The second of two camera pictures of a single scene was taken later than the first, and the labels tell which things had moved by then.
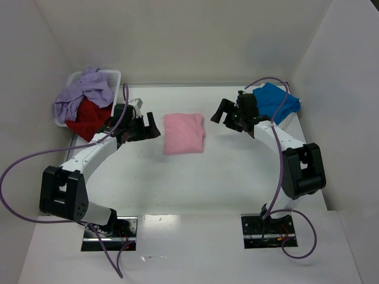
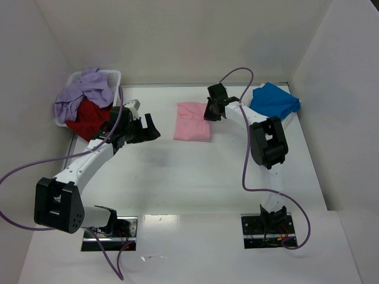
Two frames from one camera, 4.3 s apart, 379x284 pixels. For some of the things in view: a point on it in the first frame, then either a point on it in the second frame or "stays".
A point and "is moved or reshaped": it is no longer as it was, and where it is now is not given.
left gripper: x=142 y=127 stays
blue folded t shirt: x=270 y=99 stays
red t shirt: x=90 y=119 stays
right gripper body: x=233 y=115 → x=217 y=104
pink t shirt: x=183 y=133 is moved or reshaped
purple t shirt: x=93 y=84 stays
